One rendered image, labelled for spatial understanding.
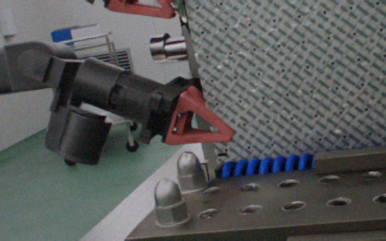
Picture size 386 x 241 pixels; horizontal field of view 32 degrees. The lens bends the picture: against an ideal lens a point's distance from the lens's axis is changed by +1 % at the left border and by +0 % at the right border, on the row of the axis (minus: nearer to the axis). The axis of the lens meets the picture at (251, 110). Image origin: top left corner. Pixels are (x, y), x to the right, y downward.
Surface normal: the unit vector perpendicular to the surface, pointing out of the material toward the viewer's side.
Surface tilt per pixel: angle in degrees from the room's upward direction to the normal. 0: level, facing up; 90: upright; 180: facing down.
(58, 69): 81
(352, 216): 0
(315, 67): 90
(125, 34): 90
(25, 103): 90
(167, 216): 90
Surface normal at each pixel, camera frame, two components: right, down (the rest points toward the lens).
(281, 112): -0.23, 0.25
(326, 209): -0.18, -0.96
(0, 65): -0.13, 0.01
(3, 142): 0.95, -0.12
